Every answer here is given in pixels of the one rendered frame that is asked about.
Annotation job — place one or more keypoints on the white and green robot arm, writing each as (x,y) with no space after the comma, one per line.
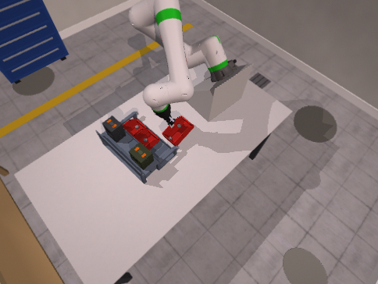
(180,57)

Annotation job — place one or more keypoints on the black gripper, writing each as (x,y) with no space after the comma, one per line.
(169,119)

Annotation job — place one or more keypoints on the red bin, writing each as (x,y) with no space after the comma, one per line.
(178,134)
(129,126)
(151,137)

